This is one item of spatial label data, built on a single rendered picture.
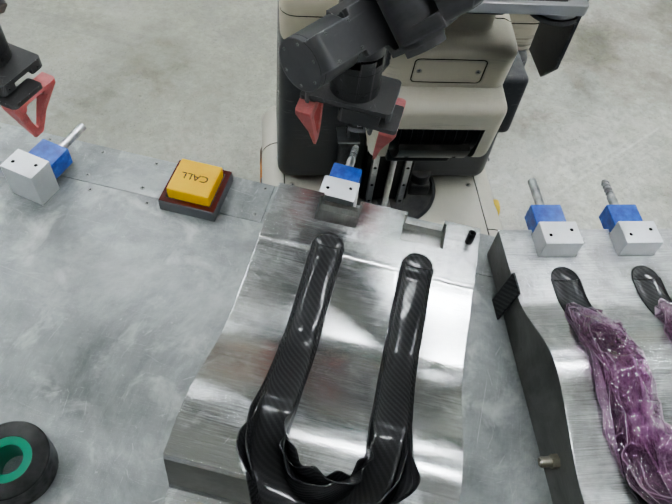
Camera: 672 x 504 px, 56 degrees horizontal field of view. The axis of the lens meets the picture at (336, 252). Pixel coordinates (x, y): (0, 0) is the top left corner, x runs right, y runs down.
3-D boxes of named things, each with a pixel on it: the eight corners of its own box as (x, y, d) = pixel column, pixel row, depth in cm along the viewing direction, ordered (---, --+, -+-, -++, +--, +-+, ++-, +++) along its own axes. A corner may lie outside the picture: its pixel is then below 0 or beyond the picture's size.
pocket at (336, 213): (320, 210, 83) (322, 191, 80) (359, 219, 82) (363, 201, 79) (312, 236, 80) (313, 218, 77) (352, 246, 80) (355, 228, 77)
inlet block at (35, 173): (73, 134, 94) (63, 106, 90) (101, 145, 93) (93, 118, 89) (12, 192, 87) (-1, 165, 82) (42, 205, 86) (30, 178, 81)
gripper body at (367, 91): (388, 128, 72) (399, 75, 66) (303, 106, 73) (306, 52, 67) (399, 92, 76) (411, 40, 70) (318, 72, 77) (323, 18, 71)
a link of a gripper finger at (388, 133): (385, 179, 78) (398, 122, 71) (330, 164, 79) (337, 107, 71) (396, 142, 82) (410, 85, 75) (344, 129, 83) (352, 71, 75)
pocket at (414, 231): (400, 229, 82) (405, 211, 79) (440, 238, 82) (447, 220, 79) (395, 256, 79) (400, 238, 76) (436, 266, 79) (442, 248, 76)
